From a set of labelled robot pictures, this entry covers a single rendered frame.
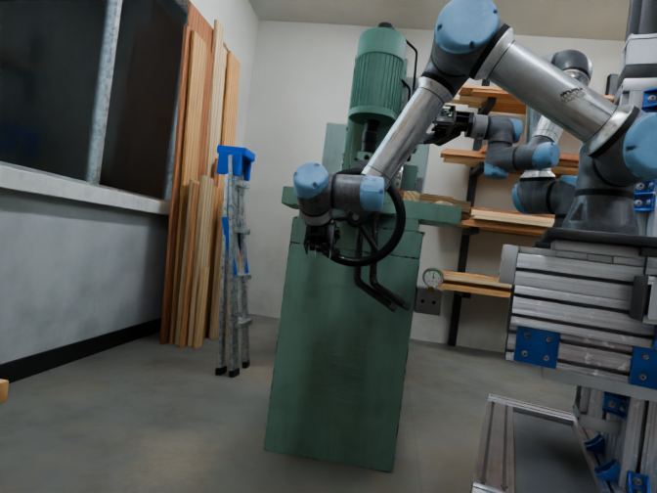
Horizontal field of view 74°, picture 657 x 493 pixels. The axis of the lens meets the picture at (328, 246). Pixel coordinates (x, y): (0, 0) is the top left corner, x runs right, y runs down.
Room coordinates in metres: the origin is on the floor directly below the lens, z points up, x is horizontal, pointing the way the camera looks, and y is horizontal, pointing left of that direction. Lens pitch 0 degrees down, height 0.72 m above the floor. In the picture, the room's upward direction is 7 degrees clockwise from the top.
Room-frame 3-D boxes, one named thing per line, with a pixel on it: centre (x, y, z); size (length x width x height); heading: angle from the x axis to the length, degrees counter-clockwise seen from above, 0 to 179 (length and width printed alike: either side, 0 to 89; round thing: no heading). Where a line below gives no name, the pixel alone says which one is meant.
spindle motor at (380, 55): (1.62, -0.10, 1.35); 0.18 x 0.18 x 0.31
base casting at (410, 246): (1.74, -0.11, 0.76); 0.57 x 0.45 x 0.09; 175
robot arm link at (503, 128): (1.40, -0.50, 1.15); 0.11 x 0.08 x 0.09; 84
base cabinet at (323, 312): (1.74, -0.11, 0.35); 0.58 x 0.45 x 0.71; 175
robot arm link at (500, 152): (1.38, -0.51, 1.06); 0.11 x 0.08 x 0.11; 36
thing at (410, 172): (1.79, -0.28, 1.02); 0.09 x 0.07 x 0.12; 85
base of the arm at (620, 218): (1.00, -0.61, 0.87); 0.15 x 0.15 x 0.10
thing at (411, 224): (1.56, -0.10, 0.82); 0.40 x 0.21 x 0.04; 85
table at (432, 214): (1.51, -0.13, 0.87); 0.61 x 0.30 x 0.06; 85
